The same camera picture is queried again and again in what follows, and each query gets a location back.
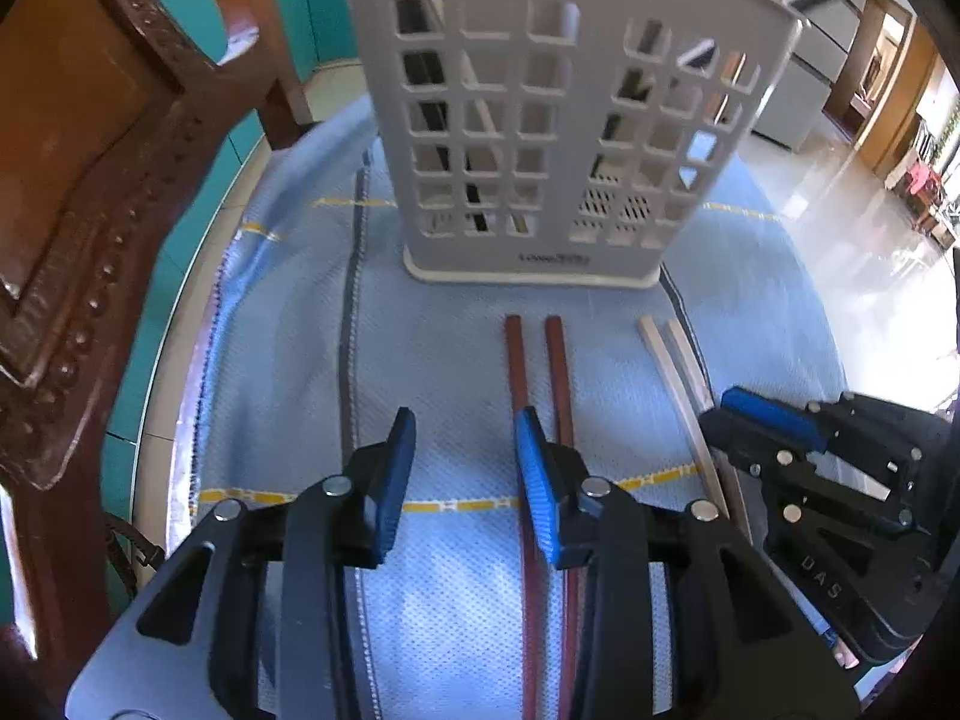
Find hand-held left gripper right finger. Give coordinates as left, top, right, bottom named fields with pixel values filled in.
left=514, top=408, right=860, bottom=720

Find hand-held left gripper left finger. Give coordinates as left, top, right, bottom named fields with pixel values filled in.
left=67, top=406, right=418, bottom=720

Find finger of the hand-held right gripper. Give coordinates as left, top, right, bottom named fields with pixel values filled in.
left=699, top=411, right=826, bottom=485
left=720, top=385, right=955, bottom=482

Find light wooden chopstick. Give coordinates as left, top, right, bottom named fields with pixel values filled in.
left=637, top=317, right=733, bottom=523
left=664, top=319, right=860, bottom=670

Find grey plastic utensil holder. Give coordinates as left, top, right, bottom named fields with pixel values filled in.
left=339, top=0, right=808, bottom=293

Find blue checked cloth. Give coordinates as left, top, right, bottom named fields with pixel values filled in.
left=169, top=99, right=850, bottom=720

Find chairs with pink cloth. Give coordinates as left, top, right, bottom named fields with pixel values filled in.
left=889, top=154, right=960, bottom=245

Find teal side cabinet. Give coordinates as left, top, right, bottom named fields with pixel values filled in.
left=101, top=86, right=267, bottom=481

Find green plant garland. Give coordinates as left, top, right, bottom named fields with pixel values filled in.
left=919, top=94, right=960, bottom=166

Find silver refrigerator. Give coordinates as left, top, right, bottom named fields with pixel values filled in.
left=750, top=0, right=877, bottom=152

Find carved wooden chair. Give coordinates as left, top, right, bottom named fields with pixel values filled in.
left=0, top=0, right=314, bottom=720

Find teal base cabinet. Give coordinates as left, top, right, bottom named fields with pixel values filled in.
left=129, top=0, right=362, bottom=85

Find dark strap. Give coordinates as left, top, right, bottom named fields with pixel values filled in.
left=101, top=514, right=164, bottom=602

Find wooden door frame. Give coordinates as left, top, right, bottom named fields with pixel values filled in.
left=823, top=0, right=947, bottom=175

